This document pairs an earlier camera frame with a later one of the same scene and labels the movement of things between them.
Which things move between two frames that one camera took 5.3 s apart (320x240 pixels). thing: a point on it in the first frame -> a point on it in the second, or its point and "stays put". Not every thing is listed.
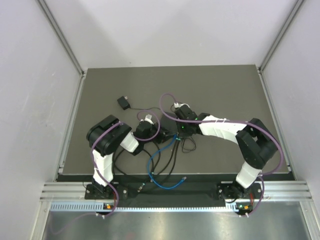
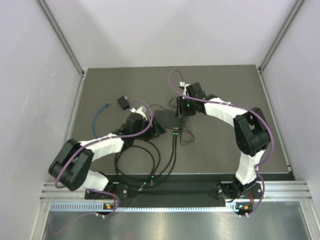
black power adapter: (123, 102) stays put
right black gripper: (182, 134) -> (181, 111)
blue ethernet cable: (174, 186) -> (96, 116)
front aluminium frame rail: (275, 191) stays put
